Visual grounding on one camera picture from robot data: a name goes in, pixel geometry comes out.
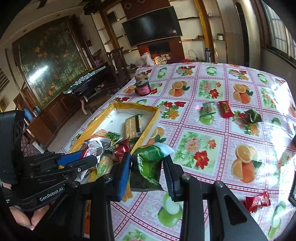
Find green edged cracker pack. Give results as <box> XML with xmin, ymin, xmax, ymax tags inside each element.
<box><xmin>125</xmin><ymin>114</ymin><xmax>142</xmax><ymax>141</ymax></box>

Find black piano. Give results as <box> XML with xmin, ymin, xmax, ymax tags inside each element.
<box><xmin>63</xmin><ymin>63</ymin><xmax>115</xmax><ymax>98</ymax></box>

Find floral fruit tablecloth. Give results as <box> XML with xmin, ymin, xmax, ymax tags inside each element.
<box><xmin>59</xmin><ymin>62</ymin><xmax>296</xmax><ymax>241</ymax></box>

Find green white snack packet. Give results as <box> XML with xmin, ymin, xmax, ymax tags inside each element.
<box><xmin>106</xmin><ymin>132</ymin><xmax>121</xmax><ymax>145</ymax></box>

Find yellow rimmed white tray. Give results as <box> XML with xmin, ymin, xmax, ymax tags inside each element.
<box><xmin>69</xmin><ymin>102</ymin><xmax>161</xmax><ymax>153</ymax></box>

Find green triangular snack packet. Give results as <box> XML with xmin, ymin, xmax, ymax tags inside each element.
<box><xmin>130</xmin><ymin>143</ymin><xmax>174</xmax><ymax>192</ymax></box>

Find window with metal grille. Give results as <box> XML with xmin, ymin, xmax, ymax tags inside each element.
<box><xmin>261</xmin><ymin>1</ymin><xmax>295</xmax><ymax>65</ymax></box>

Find silver foil snack bag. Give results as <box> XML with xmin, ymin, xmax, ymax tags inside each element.
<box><xmin>81</xmin><ymin>137</ymin><xmax>112</xmax><ymax>182</ymax></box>

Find person's left hand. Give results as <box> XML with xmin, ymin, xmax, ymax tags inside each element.
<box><xmin>1</xmin><ymin>181</ymin><xmax>50</xmax><ymax>231</ymax></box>

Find clear green snack packet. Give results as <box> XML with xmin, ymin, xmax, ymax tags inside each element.
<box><xmin>200</xmin><ymin>102</ymin><xmax>216</xmax><ymax>118</ymax></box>

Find black wall television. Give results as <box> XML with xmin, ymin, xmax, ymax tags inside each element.
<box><xmin>122</xmin><ymin>6</ymin><xmax>183</xmax><ymax>46</ymax></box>

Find large floral wall painting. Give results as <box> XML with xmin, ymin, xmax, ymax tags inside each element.
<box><xmin>12</xmin><ymin>16</ymin><xmax>89</xmax><ymax>107</ymax></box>

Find dark green pyramid snack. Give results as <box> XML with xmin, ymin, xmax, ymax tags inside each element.
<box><xmin>244</xmin><ymin>108</ymin><xmax>262</xmax><ymax>123</ymax></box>

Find orange soda cracker pack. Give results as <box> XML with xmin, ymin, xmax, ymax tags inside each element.
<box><xmin>91</xmin><ymin>130</ymin><xmax>108</xmax><ymax>138</ymax></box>

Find dark green biscuit bar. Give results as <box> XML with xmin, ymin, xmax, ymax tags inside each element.
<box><xmin>288</xmin><ymin>180</ymin><xmax>296</xmax><ymax>207</ymax></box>

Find red candy bar wrapper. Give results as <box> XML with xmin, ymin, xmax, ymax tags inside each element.
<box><xmin>219</xmin><ymin>100</ymin><xmax>234</xmax><ymax>118</ymax></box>

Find red round-logo candy packet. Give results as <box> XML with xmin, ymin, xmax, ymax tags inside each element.
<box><xmin>245</xmin><ymin>191</ymin><xmax>270</xmax><ymax>213</ymax></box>

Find pink labelled jar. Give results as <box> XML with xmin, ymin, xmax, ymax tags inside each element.
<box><xmin>135</xmin><ymin>79</ymin><xmax>151</xmax><ymax>96</ymax></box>

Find red pyramid snack packet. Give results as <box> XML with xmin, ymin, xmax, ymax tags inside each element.
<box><xmin>112</xmin><ymin>139</ymin><xmax>131</xmax><ymax>163</ymax></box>

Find dark wooden chair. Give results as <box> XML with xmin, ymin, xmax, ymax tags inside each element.
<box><xmin>107</xmin><ymin>47</ymin><xmax>131</xmax><ymax>87</ymax></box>

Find red white small packet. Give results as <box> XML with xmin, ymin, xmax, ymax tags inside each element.
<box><xmin>81</xmin><ymin>141</ymin><xmax>102</xmax><ymax>160</ymax></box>

